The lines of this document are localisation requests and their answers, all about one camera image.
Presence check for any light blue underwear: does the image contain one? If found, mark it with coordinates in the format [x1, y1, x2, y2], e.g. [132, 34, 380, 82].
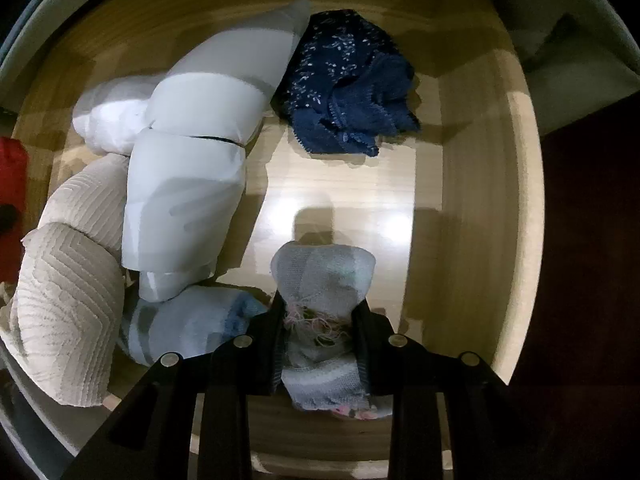
[118, 285, 267, 366]

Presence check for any red underwear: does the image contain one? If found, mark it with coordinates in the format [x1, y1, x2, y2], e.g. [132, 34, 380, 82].
[0, 136, 28, 283]

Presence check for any light wooden drawer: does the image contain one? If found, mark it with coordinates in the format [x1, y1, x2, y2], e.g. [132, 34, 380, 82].
[1, 0, 544, 479]

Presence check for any navy floral underwear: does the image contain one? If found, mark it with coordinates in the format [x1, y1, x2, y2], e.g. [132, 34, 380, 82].
[271, 9, 420, 157]

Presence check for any beige textured rolled garment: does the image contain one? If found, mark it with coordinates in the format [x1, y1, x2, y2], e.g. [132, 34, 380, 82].
[1, 154, 129, 408]

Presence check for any long white rolled garment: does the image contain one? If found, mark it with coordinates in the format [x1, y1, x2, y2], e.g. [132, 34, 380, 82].
[122, 0, 310, 302]

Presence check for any small white rolled garment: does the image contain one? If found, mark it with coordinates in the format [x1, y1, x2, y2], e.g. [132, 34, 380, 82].
[72, 73, 165, 156]

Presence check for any blue bed mattress sheet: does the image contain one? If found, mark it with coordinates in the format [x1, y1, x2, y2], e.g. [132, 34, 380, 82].
[1, 0, 639, 134]

